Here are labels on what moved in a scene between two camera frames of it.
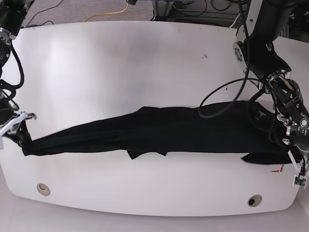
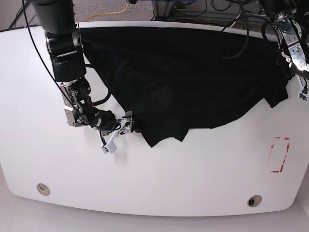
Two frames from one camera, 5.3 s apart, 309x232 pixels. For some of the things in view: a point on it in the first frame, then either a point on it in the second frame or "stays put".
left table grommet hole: x=43 y=189 stays put
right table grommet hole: x=254 y=200 stays put
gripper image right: x=297 y=137 -> x=302 y=83
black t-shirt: x=247 y=128 -> x=170 y=79
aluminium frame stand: x=164 y=8 stays put
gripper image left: x=15 y=123 -> x=126 y=123
